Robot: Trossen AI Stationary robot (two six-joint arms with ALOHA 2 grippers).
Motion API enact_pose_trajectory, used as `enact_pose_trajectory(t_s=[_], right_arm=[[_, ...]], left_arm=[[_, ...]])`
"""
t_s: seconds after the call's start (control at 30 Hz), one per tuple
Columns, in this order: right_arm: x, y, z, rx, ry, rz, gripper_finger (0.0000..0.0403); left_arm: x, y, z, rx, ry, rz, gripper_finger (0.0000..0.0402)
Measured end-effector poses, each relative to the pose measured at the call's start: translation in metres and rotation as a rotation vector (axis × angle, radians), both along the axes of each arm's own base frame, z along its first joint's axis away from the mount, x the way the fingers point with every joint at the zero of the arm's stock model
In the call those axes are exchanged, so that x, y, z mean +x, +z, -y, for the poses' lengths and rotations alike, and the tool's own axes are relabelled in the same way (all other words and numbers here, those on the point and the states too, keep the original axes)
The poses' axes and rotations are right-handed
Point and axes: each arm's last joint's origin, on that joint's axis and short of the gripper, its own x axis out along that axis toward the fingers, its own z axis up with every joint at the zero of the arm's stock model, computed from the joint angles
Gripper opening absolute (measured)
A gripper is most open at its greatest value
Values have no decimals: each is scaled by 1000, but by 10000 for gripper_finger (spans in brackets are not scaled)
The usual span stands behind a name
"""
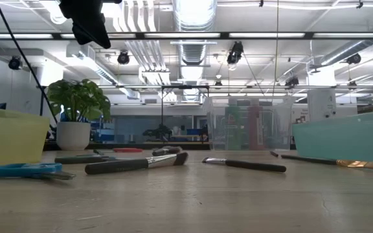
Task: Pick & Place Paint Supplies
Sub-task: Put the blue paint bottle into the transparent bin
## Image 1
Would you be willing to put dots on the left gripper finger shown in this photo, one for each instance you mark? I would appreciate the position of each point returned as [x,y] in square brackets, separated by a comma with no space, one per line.
[104,35]

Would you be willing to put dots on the thin black paintbrush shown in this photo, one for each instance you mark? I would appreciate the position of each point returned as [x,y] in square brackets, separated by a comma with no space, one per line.
[97,152]
[274,154]

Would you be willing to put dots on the red scissors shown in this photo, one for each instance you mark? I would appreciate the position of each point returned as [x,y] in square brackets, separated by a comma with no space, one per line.
[128,150]

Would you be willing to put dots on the grey scissors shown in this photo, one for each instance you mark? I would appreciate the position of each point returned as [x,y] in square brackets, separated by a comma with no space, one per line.
[79,159]

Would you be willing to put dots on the thick black silver ferrule brush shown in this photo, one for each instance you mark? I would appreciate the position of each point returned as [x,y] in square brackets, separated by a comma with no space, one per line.
[118,165]

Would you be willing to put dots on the blue scissors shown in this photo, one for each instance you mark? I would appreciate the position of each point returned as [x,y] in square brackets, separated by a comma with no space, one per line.
[28,170]

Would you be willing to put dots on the green paint bottle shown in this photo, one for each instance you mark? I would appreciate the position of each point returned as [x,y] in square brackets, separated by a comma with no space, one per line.
[233,129]

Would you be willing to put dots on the slim black silver ferrule brush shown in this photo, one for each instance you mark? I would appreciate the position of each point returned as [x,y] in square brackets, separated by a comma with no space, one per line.
[254,165]

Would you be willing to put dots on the gold ferrule paintbrush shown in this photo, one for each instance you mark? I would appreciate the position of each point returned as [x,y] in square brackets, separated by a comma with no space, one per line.
[309,159]

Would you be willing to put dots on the black ceiling spotlight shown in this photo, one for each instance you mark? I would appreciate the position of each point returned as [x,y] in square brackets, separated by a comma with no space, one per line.
[123,57]
[218,84]
[354,59]
[291,81]
[15,63]
[235,53]

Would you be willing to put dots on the green plant in white pot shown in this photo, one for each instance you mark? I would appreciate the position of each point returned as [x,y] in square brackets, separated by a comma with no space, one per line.
[73,132]

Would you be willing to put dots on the distant robot station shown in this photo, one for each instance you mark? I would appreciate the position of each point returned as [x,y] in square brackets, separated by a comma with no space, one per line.
[162,129]

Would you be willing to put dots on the yellow plastic bin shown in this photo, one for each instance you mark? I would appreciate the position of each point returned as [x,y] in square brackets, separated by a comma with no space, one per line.
[8,139]

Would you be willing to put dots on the clear plastic bin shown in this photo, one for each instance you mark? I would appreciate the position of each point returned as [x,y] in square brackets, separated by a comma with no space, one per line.
[280,129]

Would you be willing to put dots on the white cabinet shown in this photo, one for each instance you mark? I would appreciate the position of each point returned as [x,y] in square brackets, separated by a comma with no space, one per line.
[321,103]

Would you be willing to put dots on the teal plastic bin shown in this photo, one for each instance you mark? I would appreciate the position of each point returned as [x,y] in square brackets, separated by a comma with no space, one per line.
[345,139]

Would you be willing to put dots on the large silver ceiling duct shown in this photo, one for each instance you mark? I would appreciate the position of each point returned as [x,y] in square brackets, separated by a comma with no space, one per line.
[193,19]

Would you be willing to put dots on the black overhead frame beam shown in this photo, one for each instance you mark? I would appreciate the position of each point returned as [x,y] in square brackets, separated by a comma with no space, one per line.
[223,35]

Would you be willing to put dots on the slim silver ceiling duct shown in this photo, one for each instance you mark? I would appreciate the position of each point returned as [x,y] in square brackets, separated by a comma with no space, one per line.
[351,51]

